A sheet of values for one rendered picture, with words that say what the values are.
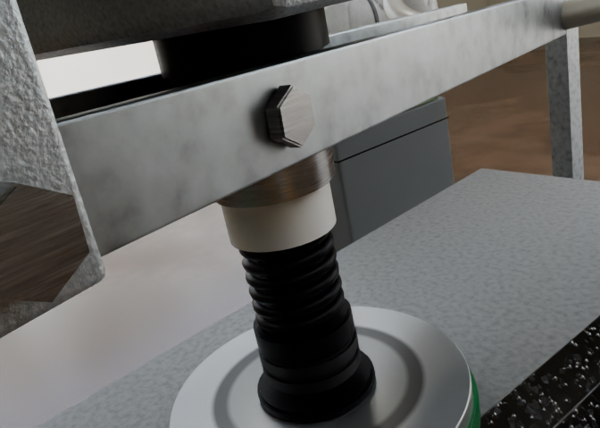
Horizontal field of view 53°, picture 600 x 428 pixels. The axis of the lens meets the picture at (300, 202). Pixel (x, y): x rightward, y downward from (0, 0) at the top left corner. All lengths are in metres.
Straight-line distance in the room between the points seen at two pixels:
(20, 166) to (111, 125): 0.05
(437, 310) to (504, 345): 0.08
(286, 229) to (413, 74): 0.13
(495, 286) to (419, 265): 0.10
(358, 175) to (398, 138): 0.16
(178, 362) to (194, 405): 0.15
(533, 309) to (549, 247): 0.13
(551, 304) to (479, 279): 0.08
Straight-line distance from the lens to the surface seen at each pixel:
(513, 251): 0.70
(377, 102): 0.37
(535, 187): 0.88
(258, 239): 0.36
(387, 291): 0.64
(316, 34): 0.34
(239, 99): 0.27
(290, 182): 0.34
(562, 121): 2.35
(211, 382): 0.48
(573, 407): 0.53
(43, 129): 0.19
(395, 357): 0.46
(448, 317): 0.59
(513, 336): 0.56
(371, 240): 0.77
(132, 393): 0.59
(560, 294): 0.62
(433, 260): 0.70
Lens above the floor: 1.13
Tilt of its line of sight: 19 degrees down
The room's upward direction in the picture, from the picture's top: 12 degrees counter-clockwise
